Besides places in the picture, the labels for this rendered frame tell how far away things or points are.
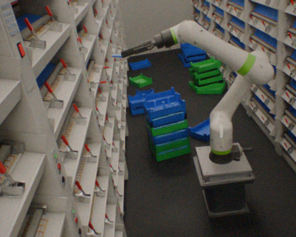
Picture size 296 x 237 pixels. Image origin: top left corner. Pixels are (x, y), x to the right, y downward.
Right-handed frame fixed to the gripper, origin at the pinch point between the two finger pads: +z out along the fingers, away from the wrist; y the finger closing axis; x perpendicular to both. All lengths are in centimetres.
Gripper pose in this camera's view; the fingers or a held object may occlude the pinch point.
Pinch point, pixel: (127, 53)
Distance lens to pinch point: 187.5
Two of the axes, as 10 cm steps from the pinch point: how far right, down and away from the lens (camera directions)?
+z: -9.4, 3.2, 1.1
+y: -0.4, -4.4, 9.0
